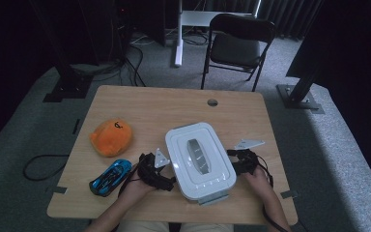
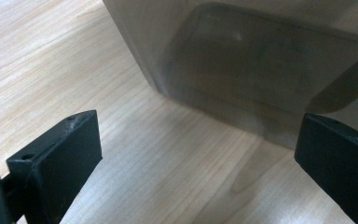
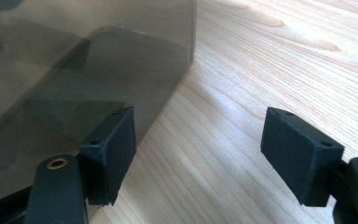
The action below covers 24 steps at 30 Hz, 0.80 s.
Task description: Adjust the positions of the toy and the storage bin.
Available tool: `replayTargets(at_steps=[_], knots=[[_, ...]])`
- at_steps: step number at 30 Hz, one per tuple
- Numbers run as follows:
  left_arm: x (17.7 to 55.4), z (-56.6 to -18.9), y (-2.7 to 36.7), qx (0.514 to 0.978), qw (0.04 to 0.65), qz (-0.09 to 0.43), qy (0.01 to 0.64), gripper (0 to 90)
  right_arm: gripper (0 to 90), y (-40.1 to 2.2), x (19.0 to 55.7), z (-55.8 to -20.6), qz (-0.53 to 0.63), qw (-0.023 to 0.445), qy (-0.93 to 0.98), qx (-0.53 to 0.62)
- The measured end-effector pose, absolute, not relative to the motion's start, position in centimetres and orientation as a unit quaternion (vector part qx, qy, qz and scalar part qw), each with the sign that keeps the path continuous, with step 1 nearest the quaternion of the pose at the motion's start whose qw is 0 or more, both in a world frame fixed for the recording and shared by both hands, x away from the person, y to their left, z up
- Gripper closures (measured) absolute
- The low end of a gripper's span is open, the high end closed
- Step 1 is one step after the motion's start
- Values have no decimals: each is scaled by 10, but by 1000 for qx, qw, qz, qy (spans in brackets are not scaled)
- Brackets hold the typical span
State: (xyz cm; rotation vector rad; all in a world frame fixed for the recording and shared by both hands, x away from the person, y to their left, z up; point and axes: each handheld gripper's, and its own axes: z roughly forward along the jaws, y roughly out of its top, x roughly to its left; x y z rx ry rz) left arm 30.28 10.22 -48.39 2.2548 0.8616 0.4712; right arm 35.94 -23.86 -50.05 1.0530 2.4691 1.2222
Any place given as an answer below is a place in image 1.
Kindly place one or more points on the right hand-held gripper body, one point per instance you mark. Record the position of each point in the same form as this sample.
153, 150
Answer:
249, 161

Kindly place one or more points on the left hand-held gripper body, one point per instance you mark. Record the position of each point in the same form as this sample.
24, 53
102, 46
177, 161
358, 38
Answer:
153, 172

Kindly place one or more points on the black folding chair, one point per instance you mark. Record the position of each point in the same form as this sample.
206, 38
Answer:
236, 48

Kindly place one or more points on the black metal stand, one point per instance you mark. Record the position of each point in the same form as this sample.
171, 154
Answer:
67, 83
299, 96

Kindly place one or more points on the orange plush toy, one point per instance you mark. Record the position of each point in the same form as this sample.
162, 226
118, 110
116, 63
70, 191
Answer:
111, 138

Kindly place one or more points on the grey tape strip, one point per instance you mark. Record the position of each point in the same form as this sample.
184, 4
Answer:
58, 189
290, 194

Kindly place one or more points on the white desk frame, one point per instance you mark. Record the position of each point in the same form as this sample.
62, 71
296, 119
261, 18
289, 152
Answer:
179, 42

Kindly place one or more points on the person's left hand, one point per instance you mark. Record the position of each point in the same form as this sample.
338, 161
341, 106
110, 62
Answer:
136, 187

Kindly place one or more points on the blue toy car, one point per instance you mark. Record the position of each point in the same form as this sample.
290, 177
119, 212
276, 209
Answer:
111, 177

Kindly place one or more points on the person's right hand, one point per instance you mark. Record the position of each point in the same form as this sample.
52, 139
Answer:
257, 183

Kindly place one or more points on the white box lid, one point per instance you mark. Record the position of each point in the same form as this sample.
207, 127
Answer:
199, 161

